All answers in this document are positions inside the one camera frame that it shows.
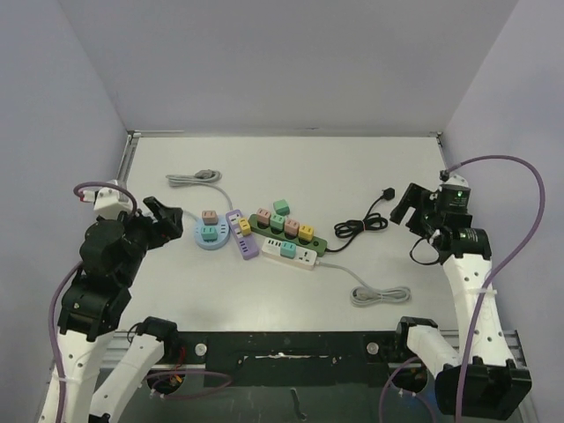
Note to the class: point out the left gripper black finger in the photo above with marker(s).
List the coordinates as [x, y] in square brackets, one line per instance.
[163, 213]
[170, 232]

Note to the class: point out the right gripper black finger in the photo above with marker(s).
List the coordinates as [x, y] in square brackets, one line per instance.
[417, 225]
[413, 197]

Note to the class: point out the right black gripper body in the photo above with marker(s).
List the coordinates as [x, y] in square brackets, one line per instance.
[430, 215]

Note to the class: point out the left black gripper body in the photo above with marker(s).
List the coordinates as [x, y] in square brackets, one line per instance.
[144, 232]

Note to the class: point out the teal plug adapter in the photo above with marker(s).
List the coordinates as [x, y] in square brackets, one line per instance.
[288, 250]
[209, 233]

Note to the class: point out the yellow plug adapter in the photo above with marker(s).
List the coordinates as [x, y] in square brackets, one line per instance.
[306, 233]
[244, 226]

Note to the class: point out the pink plug adapter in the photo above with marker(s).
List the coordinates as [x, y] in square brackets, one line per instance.
[263, 216]
[291, 227]

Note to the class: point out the green plug adapter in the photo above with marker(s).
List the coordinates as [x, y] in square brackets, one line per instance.
[277, 222]
[281, 207]

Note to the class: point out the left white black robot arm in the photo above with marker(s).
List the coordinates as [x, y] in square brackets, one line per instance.
[93, 297]

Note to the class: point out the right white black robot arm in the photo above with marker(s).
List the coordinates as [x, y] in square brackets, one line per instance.
[481, 377]

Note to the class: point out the round blue power strip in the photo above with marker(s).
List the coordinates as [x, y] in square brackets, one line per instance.
[223, 232]

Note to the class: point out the purple power strip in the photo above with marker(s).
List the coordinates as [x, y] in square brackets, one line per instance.
[246, 244]

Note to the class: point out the green power strip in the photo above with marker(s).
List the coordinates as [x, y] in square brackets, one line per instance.
[317, 244]

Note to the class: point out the white power strip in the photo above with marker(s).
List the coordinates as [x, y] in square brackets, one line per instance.
[305, 258]

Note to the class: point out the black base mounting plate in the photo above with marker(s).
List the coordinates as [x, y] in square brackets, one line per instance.
[292, 359]

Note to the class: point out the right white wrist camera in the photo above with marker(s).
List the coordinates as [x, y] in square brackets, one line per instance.
[453, 180]

